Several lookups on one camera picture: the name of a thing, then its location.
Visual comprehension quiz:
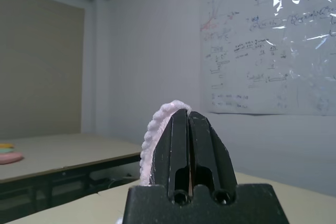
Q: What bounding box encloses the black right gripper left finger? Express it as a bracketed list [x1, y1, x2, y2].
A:
[151, 108, 190, 201]

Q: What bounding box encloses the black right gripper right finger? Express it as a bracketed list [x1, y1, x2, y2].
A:
[188, 111, 238, 196]

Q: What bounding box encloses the pink terry towel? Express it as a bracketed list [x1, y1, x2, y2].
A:
[115, 100, 194, 224]

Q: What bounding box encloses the long beige spare table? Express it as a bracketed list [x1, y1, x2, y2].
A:
[0, 132, 142, 205]

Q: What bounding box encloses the glossy whiteboard sheet with writing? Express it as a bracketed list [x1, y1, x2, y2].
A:
[201, 0, 336, 116]

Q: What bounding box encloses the pink folded cloth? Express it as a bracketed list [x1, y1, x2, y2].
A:
[0, 152, 25, 166]

